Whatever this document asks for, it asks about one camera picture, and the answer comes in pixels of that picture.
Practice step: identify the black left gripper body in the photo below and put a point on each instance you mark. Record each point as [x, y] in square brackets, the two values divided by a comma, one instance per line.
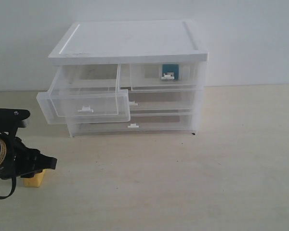
[26, 162]

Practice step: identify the white plastic drawer cabinet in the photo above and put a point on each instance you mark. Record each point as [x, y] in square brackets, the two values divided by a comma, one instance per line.
[133, 42]

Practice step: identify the clear wide drawer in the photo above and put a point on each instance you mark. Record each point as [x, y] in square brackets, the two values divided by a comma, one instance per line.
[167, 100]
[158, 123]

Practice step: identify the clear middle wide drawer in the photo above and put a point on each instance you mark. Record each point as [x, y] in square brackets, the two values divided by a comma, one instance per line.
[167, 100]

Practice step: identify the clear bottom wide drawer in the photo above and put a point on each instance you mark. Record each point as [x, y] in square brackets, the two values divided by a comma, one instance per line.
[158, 123]

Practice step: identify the small blue white box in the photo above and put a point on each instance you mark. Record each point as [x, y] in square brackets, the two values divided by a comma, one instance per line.
[170, 71]

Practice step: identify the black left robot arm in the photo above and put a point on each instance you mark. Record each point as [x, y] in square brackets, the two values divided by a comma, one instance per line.
[6, 147]

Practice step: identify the yellow cheese wedge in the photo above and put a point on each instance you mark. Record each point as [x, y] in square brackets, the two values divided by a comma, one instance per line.
[36, 181]

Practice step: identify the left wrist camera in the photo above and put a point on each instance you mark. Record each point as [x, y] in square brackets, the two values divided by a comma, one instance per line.
[13, 118]

